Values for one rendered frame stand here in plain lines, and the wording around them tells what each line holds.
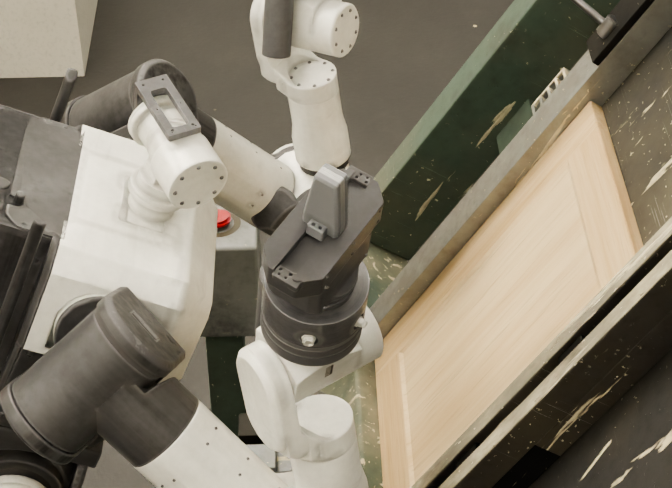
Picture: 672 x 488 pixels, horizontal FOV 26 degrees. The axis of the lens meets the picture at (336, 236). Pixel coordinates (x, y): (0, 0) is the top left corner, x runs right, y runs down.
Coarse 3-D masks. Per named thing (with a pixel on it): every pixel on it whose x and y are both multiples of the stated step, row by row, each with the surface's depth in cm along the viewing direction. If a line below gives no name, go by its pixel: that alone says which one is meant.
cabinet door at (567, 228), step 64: (576, 128) 178; (512, 192) 186; (576, 192) 172; (512, 256) 180; (576, 256) 166; (448, 320) 188; (512, 320) 173; (384, 384) 196; (448, 384) 180; (384, 448) 188
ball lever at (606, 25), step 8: (576, 0) 175; (584, 8) 175; (592, 8) 175; (592, 16) 175; (600, 16) 174; (608, 16) 174; (600, 24) 175; (608, 24) 174; (600, 32) 174; (608, 32) 174
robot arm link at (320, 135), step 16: (336, 96) 181; (304, 112) 180; (320, 112) 180; (336, 112) 182; (304, 128) 182; (320, 128) 182; (336, 128) 183; (304, 144) 184; (320, 144) 183; (336, 144) 184; (288, 160) 190; (304, 160) 186; (320, 160) 185; (336, 160) 185; (304, 176) 187; (304, 192) 185
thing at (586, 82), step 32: (640, 32) 172; (576, 64) 181; (608, 64) 175; (576, 96) 178; (608, 96) 178; (544, 128) 181; (512, 160) 185; (480, 192) 189; (448, 224) 194; (480, 224) 190; (416, 256) 199; (448, 256) 193; (416, 288) 197; (384, 320) 200
